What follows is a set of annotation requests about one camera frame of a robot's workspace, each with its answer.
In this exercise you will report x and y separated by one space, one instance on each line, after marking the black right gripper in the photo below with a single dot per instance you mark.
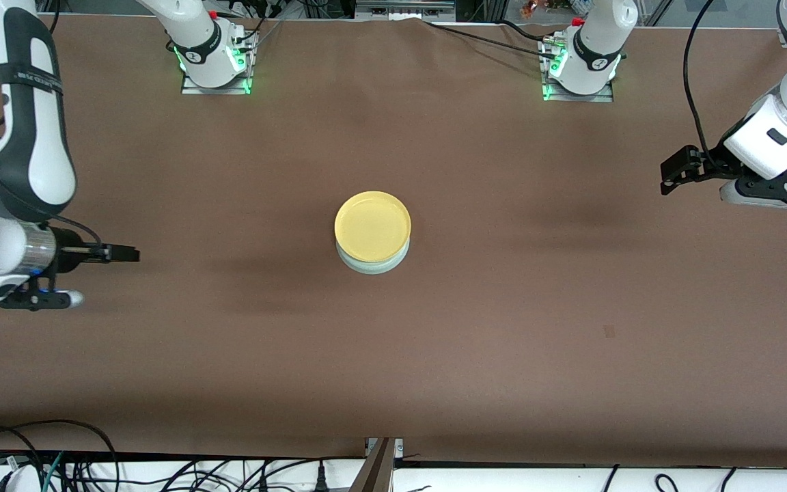
69 247

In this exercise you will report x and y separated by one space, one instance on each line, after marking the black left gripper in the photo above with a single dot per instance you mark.
713 164

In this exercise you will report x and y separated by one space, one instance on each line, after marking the pale green round plate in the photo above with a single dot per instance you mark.
373 269

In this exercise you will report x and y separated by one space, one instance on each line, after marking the yellow round plate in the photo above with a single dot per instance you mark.
373 225

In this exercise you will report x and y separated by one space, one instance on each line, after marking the small orange object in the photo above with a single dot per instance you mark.
529 8

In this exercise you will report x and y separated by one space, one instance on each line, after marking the brown table cover cloth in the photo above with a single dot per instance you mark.
393 355

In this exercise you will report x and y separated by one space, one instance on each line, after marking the grey metal device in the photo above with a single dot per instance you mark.
404 8

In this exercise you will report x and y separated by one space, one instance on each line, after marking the aluminium extrusion beam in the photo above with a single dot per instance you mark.
376 471

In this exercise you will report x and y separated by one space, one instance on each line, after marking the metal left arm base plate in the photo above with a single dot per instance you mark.
605 98

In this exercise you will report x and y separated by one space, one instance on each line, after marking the black right camera mount bracket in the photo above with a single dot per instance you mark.
24 301

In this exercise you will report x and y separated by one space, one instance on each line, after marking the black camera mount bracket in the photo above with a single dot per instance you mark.
786 188
24 301

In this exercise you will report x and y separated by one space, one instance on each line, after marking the black left camera mount bracket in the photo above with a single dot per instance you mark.
786 188

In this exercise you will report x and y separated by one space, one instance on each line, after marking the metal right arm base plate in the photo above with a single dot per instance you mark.
192 89

